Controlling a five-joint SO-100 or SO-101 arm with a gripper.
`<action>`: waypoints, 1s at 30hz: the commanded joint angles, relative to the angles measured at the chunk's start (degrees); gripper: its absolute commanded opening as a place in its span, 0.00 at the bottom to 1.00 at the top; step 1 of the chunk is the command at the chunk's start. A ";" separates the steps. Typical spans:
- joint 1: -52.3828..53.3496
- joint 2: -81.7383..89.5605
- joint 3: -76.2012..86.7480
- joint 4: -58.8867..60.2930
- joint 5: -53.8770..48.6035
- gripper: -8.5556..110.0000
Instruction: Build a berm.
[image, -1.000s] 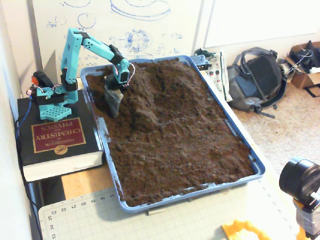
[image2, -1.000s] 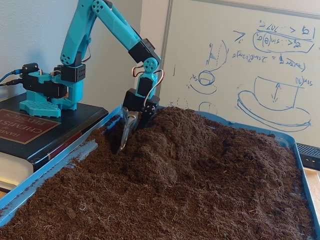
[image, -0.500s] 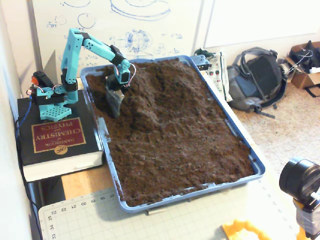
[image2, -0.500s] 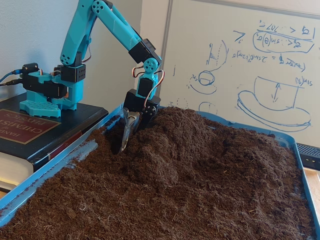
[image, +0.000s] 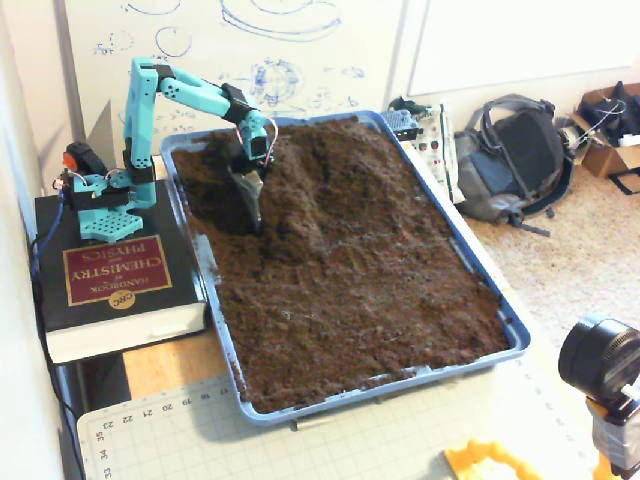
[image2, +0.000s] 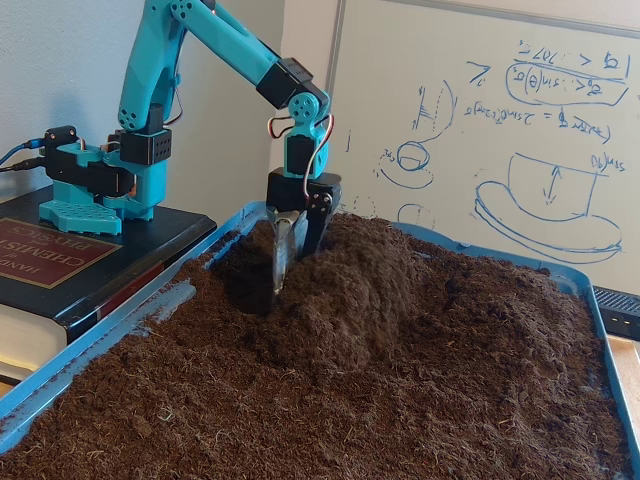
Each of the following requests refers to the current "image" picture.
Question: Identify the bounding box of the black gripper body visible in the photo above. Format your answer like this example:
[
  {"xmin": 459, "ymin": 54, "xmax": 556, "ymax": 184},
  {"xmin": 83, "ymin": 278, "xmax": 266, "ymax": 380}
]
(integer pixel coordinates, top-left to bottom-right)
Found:
[{"xmin": 227, "ymin": 142, "xmax": 276, "ymax": 176}]

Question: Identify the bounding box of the silver foil scoop blade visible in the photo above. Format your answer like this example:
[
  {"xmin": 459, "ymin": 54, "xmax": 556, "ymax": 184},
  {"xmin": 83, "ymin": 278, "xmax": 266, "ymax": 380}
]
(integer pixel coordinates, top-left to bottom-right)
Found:
[{"xmin": 227, "ymin": 167, "xmax": 266, "ymax": 236}]

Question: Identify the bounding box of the brown soil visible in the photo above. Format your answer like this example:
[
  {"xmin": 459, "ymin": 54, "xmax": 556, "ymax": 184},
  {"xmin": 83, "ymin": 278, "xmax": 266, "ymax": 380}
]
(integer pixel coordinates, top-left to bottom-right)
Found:
[{"xmin": 169, "ymin": 115, "xmax": 511, "ymax": 414}]

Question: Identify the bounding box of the whiteboard with blue drawings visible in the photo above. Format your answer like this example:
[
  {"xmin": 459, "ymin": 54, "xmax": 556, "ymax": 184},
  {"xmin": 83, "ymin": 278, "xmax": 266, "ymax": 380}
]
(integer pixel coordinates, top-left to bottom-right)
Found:
[{"xmin": 52, "ymin": 0, "xmax": 409, "ymax": 166}]

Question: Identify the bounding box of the black servo controller housing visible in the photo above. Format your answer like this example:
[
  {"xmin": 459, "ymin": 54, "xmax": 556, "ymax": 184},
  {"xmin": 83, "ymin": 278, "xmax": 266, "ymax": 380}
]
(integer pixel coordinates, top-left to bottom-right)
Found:
[{"xmin": 62, "ymin": 141, "xmax": 107, "ymax": 177}]

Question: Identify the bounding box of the perforated electronics box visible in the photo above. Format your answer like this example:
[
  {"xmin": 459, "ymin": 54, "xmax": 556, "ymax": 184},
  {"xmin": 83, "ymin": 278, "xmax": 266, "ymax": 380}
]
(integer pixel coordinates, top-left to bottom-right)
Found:
[{"xmin": 379, "ymin": 109, "xmax": 420, "ymax": 142}]

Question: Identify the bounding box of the black chemistry physics handbook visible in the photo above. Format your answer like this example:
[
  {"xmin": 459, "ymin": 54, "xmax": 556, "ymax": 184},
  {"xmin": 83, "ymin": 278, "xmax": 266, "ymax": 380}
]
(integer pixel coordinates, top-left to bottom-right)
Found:
[{"xmin": 32, "ymin": 177, "xmax": 209, "ymax": 365}]

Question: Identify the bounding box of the dark green bag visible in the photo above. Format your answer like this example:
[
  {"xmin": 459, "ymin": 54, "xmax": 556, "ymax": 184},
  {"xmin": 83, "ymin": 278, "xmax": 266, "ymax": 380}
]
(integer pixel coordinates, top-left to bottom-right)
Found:
[{"xmin": 388, "ymin": 95, "xmax": 434, "ymax": 115}]

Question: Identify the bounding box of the circuit board device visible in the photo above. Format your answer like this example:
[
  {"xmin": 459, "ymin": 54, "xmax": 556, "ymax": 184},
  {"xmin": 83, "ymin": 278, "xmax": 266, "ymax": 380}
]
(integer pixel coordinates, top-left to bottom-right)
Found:
[{"xmin": 399, "ymin": 102, "xmax": 469, "ymax": 205}]

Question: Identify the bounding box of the blue plastic tray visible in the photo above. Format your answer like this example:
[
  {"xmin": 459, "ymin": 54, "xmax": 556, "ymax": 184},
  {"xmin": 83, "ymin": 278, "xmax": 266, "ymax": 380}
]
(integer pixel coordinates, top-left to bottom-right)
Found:
[{"xmin": 158, "ymin": 108, "xmax": 532, "ymax": 429}]

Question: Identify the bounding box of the silver metal rod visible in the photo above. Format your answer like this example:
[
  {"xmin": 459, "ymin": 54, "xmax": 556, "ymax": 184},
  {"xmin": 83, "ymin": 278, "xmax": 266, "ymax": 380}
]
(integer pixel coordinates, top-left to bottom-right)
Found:
[{"xmin": 291, "ymin": 417, "xmax": 335, "ymax": 432}]

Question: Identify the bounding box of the grey backpack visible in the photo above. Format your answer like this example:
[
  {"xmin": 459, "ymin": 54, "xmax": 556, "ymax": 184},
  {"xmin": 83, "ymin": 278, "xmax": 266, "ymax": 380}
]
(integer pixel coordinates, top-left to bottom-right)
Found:
[{"xmin": 452, "ymin": 93, "xmax": 576, "ymax": 239}]

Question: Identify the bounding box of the blank white board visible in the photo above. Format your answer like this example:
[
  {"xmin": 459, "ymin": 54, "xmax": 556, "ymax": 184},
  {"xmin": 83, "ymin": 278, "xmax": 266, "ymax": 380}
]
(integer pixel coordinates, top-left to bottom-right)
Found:
[{"xmin": 405, "ymin": 0, "xmax": 640, "ymax": 99}]

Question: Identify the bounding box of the grey cutting mat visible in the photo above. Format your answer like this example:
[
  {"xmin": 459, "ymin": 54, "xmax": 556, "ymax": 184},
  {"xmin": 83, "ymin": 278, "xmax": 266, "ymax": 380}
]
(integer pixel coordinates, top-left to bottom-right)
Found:
[{"xmin": 75, "ymin": 344, "xmax": 616, "ymax": 480}]

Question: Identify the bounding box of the brown cardboard box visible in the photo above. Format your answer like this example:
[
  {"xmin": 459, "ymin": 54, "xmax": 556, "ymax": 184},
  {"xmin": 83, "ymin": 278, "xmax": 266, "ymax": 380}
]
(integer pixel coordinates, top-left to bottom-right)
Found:
[{"xmin": 567, "ymin": 87, "xmax": 640, "ymax": 179}]

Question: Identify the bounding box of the yellow plastic part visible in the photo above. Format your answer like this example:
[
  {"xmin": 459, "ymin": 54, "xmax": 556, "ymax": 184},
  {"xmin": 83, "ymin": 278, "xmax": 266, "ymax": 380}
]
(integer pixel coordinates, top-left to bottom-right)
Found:
[{"xmin": 443, "ymin": 437, "xmax": 546, "ymax": 480}]

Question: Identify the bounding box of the black fabric item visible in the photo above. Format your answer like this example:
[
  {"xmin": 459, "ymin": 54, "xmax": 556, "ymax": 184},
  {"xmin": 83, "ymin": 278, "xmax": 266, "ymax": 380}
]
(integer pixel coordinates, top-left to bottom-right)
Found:
[{"xmin": 578, "ymin": 80, "xmax": 640, "ymax": 139}]

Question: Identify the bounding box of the blue cable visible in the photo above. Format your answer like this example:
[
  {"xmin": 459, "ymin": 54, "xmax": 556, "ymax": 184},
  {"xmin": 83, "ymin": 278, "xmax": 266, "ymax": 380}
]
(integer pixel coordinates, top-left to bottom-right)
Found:
[{"xmin": 28, "ymin": 192, "xmax": 69, "ymax": 281}]

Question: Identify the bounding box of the black cable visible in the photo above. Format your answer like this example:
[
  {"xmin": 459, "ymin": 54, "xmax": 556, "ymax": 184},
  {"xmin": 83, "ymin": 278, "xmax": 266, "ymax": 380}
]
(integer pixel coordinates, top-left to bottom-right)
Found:
[{"xmin": 29, "ymin": 234, "xmax": 86, "ymax": 480}]

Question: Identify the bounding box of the black strap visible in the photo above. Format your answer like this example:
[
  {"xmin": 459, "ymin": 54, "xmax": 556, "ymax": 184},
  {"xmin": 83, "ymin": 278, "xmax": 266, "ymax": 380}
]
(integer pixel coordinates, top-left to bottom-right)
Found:
[{"xmin": 607, "ymin": 169, "xmax": 640, "ymax": 195}]

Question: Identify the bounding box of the black round camera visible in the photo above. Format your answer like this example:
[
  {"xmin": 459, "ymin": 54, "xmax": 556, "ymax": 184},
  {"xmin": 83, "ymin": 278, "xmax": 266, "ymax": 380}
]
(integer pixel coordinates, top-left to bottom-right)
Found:
[{"xmin": 557, "ymin": 312, "xmax": 640, "ymax": 401}]

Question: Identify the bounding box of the yellow camera stand grey tape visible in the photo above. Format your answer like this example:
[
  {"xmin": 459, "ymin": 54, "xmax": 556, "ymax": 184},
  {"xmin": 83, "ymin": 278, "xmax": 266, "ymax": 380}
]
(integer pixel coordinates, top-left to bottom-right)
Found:
[{"xmin": 587, "ymin": 389, "xmax": 640, "ymax": 479}]

